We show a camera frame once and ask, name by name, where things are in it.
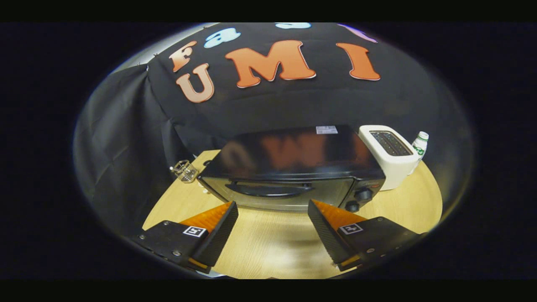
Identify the white slot toaster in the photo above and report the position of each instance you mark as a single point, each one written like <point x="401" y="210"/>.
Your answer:
<point x="394" y="167"/>

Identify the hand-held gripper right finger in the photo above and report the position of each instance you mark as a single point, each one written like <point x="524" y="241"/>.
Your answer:
<point x="325" y="235"/>

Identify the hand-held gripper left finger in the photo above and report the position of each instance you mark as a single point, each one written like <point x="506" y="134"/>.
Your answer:
<point x="221" y="235"/>

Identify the white bottle green label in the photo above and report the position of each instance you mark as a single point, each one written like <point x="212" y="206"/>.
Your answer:
<point x="420" y="144"/>

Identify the black backdrop cloth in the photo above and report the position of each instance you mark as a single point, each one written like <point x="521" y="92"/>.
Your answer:
<point x="293" y="100"/>

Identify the black toaster oven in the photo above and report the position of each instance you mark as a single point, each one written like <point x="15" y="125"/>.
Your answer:
<point x="293" y="155"/>

